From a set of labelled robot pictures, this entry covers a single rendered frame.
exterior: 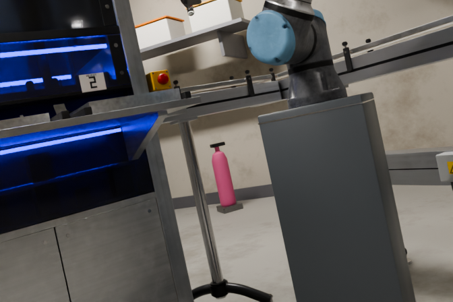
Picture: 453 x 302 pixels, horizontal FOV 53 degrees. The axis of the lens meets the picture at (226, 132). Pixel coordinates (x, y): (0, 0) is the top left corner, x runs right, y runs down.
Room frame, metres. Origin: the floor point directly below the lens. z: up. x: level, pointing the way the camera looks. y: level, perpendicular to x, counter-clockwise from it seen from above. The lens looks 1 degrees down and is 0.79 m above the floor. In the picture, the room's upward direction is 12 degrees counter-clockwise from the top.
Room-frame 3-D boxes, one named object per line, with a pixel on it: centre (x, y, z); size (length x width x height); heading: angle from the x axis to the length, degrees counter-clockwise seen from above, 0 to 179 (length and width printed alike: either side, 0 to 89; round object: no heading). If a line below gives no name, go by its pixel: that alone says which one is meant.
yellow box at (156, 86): (1.70, 0.21, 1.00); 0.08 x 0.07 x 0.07; 31
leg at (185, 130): (1.89, 0.17, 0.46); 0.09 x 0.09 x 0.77; 31
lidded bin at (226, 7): (3.98, -0.13, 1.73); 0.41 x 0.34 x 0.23; 66
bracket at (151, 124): (1.44, 0.26, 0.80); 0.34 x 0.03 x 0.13; 31
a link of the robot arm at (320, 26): (1.15, -0.24, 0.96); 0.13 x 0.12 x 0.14; 145
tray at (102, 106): (1.37, 0.31, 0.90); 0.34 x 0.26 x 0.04; 31
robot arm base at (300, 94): (1.15, -0.24, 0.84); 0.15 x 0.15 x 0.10
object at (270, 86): (1.97, 0.04, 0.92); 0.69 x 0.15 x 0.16; 121
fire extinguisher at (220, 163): (4.13, 0.12, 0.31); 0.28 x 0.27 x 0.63; 156
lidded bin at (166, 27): (4.23, 0.42, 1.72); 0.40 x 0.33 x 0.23; 66
